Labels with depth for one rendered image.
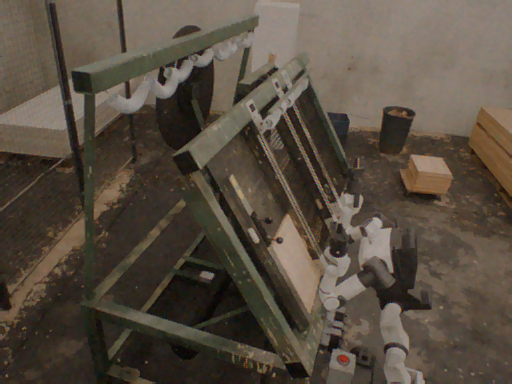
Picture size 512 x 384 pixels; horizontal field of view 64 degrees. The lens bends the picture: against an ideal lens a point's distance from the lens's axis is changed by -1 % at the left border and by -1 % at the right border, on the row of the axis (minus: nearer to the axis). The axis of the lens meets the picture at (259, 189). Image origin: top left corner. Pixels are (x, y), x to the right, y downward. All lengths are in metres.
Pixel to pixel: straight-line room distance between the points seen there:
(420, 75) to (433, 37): 0.63
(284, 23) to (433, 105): 3.29
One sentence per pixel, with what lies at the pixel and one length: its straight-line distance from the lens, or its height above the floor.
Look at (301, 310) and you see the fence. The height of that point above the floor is 0.99.
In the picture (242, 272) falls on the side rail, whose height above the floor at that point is 1.37.
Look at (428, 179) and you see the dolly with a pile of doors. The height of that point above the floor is 0.31.
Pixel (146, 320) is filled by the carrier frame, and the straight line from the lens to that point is 2.55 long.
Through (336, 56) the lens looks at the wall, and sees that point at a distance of 7.43.
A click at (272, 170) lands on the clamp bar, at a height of 1.57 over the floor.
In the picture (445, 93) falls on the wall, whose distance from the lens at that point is 7.92.
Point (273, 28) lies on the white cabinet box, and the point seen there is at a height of 1.77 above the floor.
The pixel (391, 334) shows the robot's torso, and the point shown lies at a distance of 2.70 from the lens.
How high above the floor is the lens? 2.66
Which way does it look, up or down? 30 degrees down
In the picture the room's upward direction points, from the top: 4 degrees clockwise
